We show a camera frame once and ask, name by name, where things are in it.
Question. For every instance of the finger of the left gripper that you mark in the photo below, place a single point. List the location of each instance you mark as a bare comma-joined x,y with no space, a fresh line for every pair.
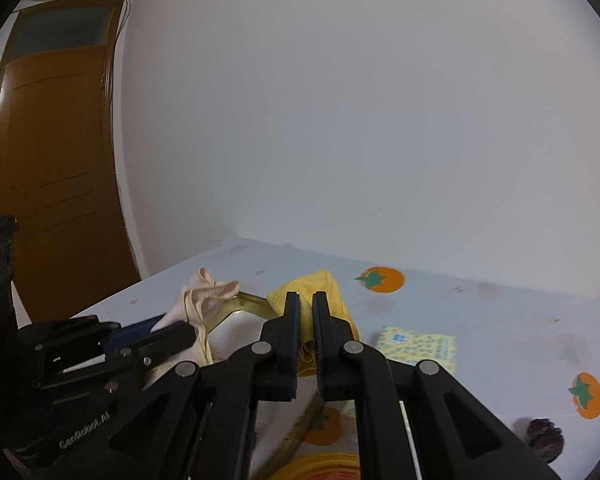
124,336
162,343

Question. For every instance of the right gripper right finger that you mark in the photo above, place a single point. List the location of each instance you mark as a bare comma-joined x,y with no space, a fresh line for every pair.
336,369

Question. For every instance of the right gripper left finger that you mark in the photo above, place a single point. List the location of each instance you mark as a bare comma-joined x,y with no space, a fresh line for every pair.
278,367

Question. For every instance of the pink towel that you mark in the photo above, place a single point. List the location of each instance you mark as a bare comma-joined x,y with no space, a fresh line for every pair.
199,300

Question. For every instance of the yellow cloth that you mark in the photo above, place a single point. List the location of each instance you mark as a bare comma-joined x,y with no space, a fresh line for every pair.
306,287

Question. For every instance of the dark purple velvet scrunchie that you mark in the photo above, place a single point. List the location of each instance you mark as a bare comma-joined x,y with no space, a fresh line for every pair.
545,439

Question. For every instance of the gold metal tin box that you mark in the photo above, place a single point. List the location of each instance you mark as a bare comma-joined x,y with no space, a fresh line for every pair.
261,406

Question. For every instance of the yellow dotted tissue pack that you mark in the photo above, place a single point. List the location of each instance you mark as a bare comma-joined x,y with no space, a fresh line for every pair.
409,347

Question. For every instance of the round gold pink lid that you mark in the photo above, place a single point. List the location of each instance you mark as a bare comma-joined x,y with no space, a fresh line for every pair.
326,466

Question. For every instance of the brown door with window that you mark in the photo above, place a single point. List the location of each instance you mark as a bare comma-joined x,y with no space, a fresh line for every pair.
57,172

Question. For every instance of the tomato print tablecloth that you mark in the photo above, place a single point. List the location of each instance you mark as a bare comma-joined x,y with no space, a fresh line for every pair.
524,354

